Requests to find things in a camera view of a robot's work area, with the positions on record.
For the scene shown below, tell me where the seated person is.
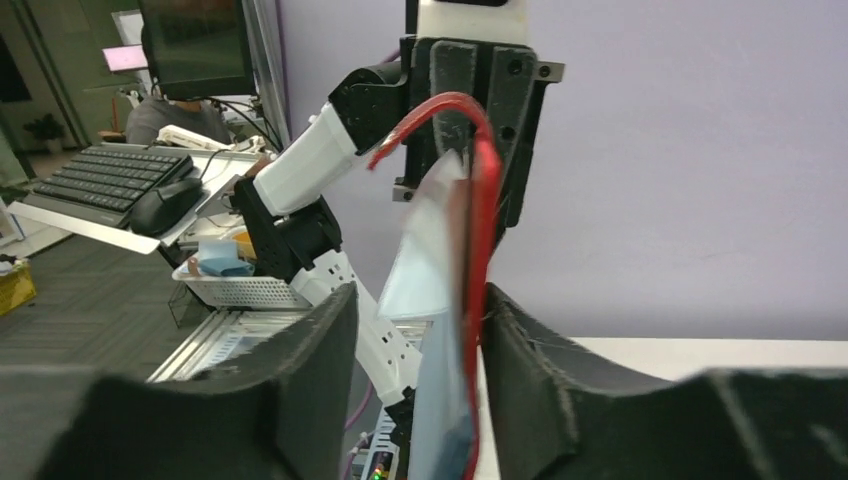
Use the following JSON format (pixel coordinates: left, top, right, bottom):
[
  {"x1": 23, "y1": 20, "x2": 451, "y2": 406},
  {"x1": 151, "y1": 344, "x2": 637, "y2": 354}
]
[{"x1": 124, "y1": 93, "x2": 231, "y2": 145}]

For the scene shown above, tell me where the black keyboard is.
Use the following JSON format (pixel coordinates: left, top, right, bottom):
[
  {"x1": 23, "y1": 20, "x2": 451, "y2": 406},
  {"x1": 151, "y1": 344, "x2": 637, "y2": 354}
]
[{"x1": 33, "y1": 145, "x2": 194, "y2": 213}]

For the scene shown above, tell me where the computer monitor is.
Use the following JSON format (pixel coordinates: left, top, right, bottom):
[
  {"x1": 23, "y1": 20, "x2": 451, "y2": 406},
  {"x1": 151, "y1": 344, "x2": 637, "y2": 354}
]
[{"x1": 138, "y1": 0, "x2": 257, "y2": 101}]

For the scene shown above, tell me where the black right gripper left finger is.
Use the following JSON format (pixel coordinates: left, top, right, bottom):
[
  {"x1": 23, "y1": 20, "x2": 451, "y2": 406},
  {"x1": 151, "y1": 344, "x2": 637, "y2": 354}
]
[{"x1": 1, "y1": 283, "x2": 358, "y2": 479}]

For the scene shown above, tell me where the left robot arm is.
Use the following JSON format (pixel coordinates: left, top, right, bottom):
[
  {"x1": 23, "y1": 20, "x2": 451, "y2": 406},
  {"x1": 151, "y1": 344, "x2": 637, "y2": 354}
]
[{"x1": 235, "y1": 36, "x2": 565, "y2": 286}]

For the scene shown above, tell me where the red leather card holder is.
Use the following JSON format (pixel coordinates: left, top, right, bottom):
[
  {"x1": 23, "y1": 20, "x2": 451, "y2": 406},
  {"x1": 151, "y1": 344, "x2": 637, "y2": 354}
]
[{"x1": 368, "y1": 92, "x2": 502, "y2": 479}]

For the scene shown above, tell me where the black computer mouse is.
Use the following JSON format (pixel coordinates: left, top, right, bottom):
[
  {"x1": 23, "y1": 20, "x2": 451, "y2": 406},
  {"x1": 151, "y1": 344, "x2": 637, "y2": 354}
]
[{"x1": 129, "y1": 178, "x2": 204, "y2": 237}]

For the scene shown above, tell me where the white perforated basket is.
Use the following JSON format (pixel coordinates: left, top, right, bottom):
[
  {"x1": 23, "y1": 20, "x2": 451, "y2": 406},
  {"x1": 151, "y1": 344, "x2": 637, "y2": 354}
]
[{"x1": 171, "y1": 262, "x2": 312, "y2": 310}]

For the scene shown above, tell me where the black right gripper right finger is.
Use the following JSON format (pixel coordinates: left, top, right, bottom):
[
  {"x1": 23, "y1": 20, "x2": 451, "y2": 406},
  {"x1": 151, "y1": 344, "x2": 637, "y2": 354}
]
[{"x1": 482, "y1": 285, "x2": 847, "y2": 479}]

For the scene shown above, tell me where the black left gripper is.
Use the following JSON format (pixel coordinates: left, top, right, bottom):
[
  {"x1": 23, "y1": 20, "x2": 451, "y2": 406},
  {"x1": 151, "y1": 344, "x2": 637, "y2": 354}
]
[{"x1": 394, "y1": 37, "x2": 565, "y2": 240}]

